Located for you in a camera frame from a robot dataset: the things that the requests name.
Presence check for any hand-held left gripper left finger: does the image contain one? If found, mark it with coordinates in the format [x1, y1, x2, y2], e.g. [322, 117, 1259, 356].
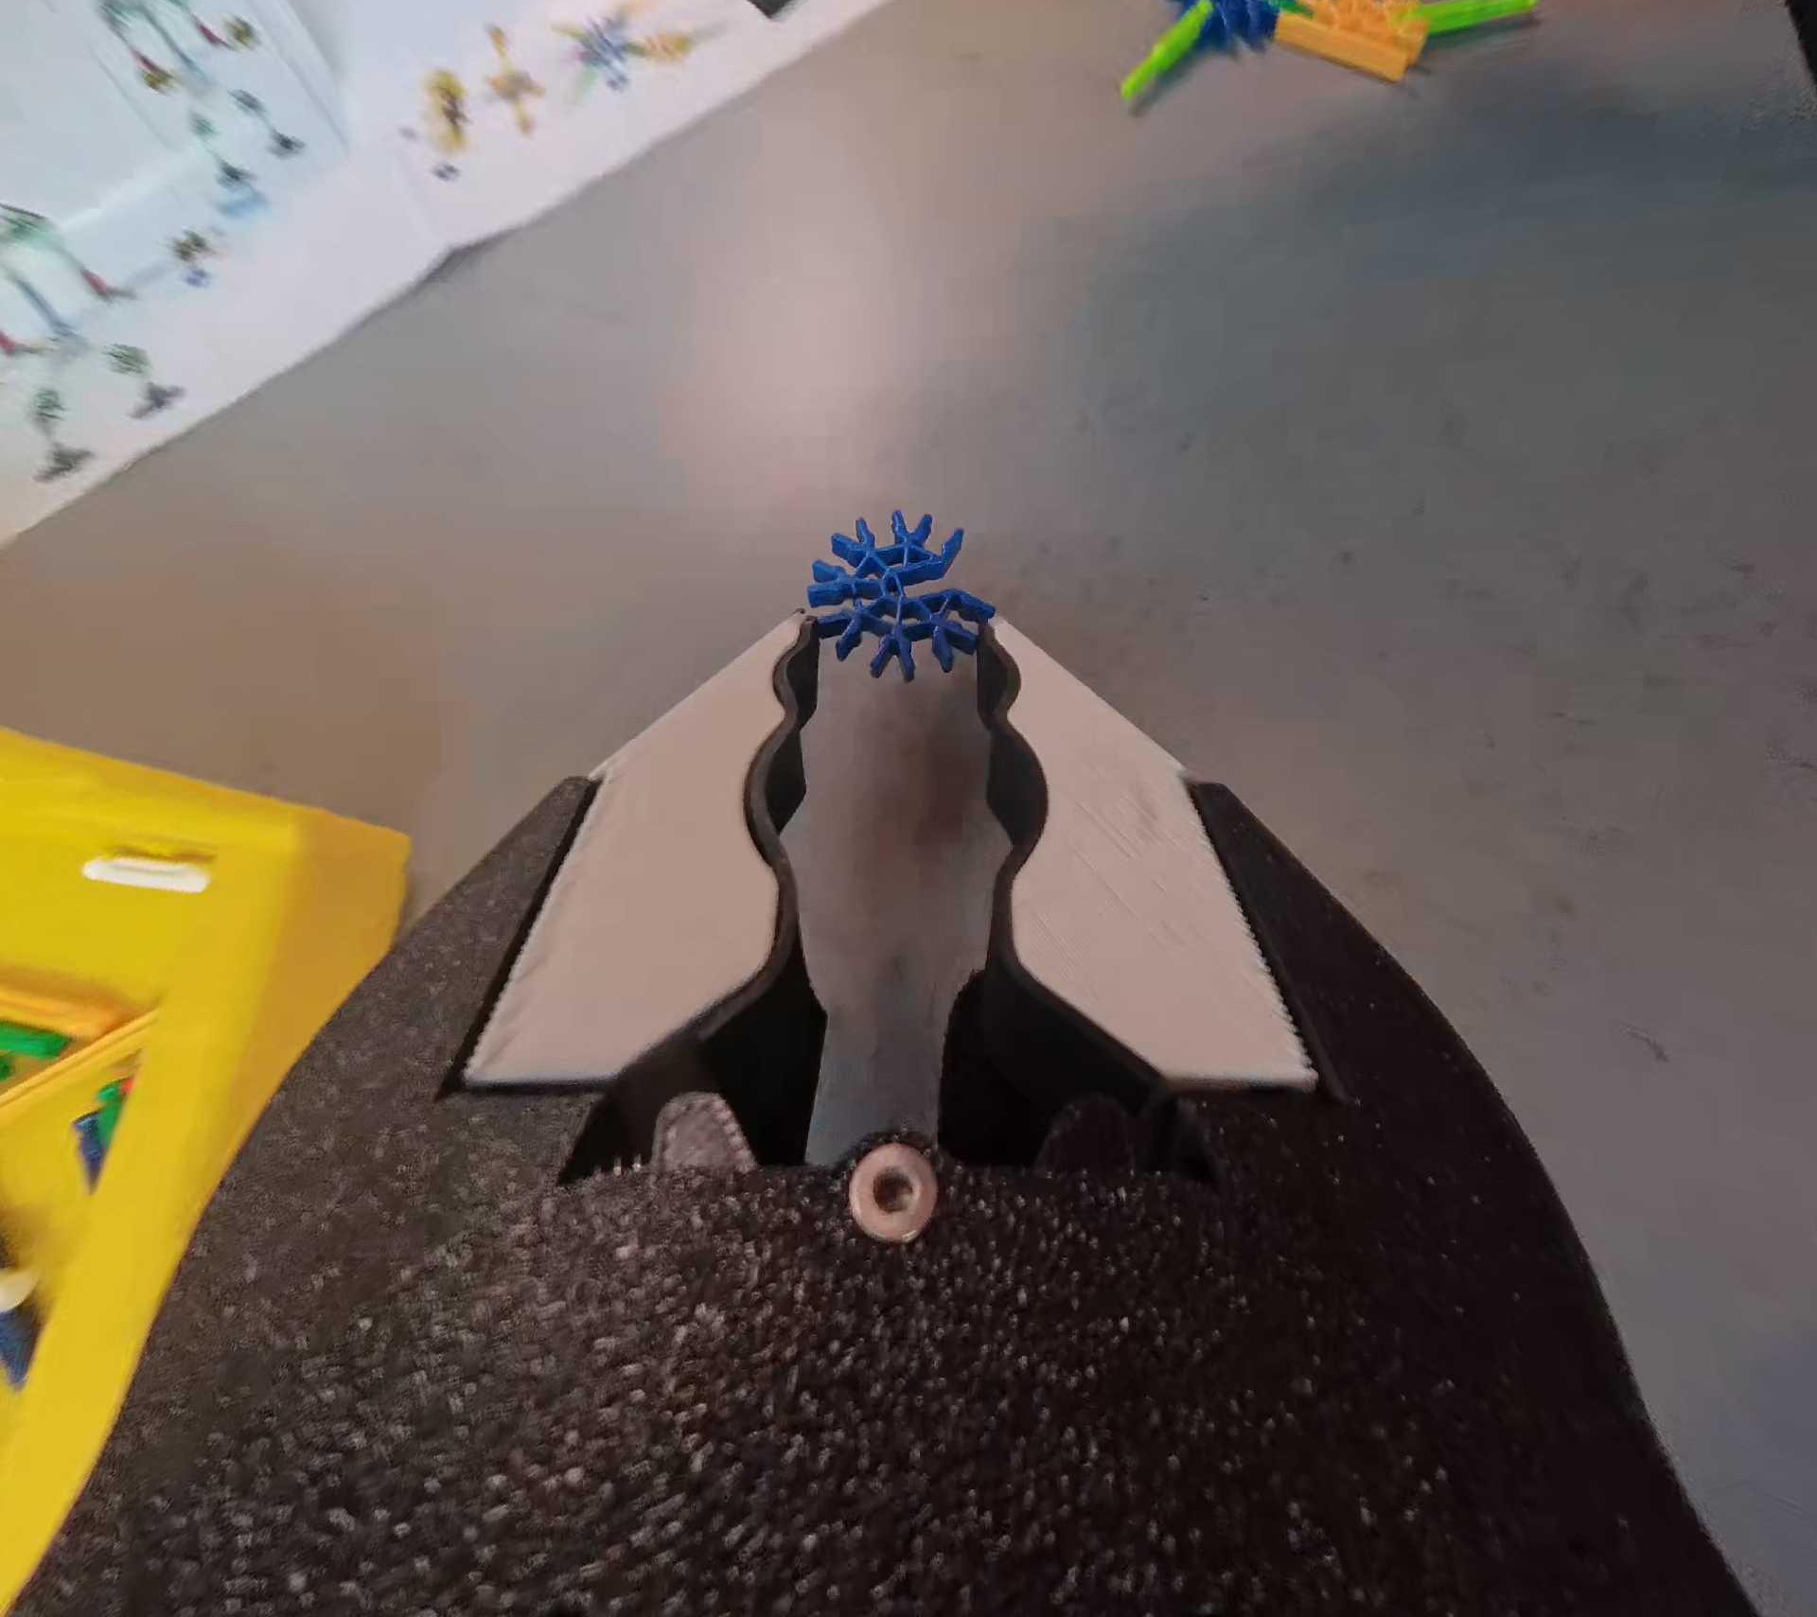
[460, 610, 824, 1168]

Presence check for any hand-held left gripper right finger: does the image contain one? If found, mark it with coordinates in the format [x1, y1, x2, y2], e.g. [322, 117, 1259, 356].
[937, 617, 1323, 1172]

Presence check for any orange fan connector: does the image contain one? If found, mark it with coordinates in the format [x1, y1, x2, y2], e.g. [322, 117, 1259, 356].
[1272, 0, 1433, 83]

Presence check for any yellow plastic bin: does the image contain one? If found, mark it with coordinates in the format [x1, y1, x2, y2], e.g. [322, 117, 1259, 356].
[0, 727, 415, 1570]

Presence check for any grey desk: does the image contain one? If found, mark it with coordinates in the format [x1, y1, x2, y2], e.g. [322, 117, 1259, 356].
[0, 0, 1817, 1617]

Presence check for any pile of toy building pieces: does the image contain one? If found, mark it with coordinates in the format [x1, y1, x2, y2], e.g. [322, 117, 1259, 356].
[0, 992, 161, 1399]

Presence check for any printed instruction sheet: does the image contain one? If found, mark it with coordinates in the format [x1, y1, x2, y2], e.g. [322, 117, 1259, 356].
[0, 0, 964, 549]

